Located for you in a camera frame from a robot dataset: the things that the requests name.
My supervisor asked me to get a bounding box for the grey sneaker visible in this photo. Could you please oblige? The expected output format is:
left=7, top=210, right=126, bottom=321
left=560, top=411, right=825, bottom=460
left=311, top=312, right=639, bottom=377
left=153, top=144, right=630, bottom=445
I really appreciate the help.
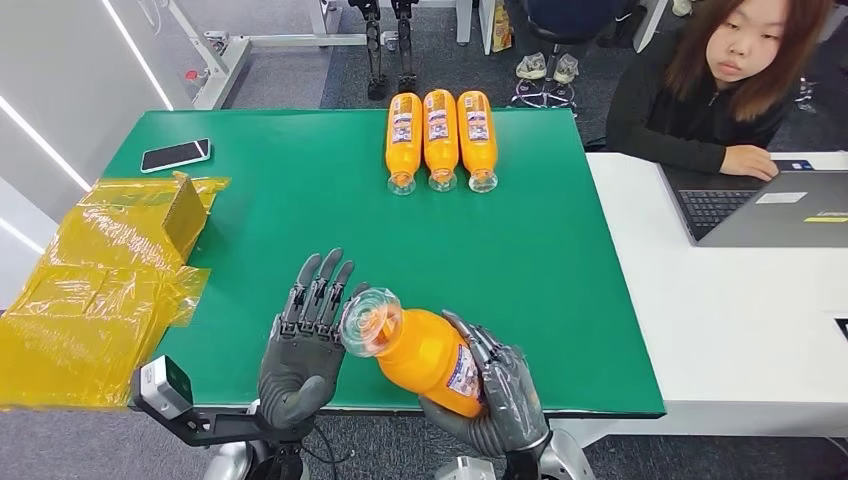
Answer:
left=553, top=52, right=580, bottom=85
left=515, top=52, right=548, bottom=81

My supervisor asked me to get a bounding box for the black smartphone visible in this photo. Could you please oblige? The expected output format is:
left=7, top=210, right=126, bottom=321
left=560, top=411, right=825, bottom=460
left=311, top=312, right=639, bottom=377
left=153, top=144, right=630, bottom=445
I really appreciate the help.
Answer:
left=140, top=137, right=212, bottom=176

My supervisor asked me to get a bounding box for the dark office chair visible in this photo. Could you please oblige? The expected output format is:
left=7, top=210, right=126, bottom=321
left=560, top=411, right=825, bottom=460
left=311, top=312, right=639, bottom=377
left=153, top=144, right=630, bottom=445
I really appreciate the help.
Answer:
left=510, top=0, right=631, bottom=111

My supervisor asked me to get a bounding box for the person's hand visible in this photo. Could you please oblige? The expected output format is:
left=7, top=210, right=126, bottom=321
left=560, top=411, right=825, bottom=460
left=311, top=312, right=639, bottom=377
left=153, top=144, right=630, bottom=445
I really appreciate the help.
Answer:
left=720, top=144, right=781, bottom=182

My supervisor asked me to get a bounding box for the green table mat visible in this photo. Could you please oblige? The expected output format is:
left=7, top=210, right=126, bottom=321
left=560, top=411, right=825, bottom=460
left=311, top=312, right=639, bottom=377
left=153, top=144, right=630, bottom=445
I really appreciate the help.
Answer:
left=102, top=107, right=667, bottom=420

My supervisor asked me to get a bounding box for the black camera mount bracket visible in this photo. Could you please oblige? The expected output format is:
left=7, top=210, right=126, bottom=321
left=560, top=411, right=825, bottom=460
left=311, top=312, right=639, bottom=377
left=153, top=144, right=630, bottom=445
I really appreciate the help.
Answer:
left=129, top=370, right=266, bottom=448

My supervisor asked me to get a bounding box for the white metal stand frame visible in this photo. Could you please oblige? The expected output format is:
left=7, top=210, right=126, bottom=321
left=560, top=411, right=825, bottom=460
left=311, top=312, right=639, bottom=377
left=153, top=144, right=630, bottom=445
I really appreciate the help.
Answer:
left=162, top=0, right=372, bottom=111

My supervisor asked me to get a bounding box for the orange juice bottle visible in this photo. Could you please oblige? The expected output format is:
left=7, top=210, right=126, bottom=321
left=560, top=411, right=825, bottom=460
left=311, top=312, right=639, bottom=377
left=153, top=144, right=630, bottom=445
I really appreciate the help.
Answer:
left=385, top=91, right=424, bottom=197
left=339, top=286, right=488, bottom=419
left=457, top=89, right=499, bottom=195
left=423, top=88, right=460, bottom=193

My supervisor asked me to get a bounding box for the yellow film wrapped cardboard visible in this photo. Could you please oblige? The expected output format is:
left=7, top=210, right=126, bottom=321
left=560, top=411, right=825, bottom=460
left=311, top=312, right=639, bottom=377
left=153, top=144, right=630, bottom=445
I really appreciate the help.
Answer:
left=0, top=172, right=232, bottom=411

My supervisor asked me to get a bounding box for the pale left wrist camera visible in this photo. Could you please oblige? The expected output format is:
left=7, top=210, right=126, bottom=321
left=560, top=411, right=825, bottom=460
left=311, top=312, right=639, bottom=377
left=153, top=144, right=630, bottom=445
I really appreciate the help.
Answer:
left=137, top=355, right=195, bottom=422

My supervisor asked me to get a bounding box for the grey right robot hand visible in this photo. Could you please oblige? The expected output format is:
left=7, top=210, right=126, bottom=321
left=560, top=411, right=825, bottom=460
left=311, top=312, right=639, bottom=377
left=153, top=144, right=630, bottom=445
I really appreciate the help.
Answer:
left=419, top=309, right=552, bottom=460

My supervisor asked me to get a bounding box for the grey laptop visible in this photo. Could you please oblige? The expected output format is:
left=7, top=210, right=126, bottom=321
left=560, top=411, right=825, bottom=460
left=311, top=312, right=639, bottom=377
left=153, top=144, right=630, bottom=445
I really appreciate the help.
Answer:
left=659, top=158, right=848, bottom=249

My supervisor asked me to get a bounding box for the white desk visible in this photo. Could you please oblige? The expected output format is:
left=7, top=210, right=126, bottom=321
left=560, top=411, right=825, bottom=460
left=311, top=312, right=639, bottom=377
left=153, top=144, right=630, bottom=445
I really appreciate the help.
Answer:
left=549, top=151, right=848, bottom=460

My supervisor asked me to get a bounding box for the yellow snack packet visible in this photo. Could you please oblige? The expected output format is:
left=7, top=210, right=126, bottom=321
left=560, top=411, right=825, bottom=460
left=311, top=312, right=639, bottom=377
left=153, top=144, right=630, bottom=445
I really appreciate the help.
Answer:
left=490, top=0, right=515, bottom=54

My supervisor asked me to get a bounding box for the black robot leg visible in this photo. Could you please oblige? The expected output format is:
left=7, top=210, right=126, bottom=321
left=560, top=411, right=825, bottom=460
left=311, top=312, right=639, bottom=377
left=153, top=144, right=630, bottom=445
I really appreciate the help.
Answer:
left=390, top=0, right=420, bottom=94
left=348, top=0, right=390, bottom=102

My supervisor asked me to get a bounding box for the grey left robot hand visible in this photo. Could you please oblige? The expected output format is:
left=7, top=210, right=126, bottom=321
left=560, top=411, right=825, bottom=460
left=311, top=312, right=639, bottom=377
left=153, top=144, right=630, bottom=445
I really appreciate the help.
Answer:
left=257, top=248, right=372, bottom=432

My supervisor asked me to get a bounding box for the chrome chair base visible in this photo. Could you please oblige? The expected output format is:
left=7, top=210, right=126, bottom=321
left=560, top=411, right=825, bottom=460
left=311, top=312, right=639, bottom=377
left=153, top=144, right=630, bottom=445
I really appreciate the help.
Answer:
left=793, top=76, right=819, bottom=114

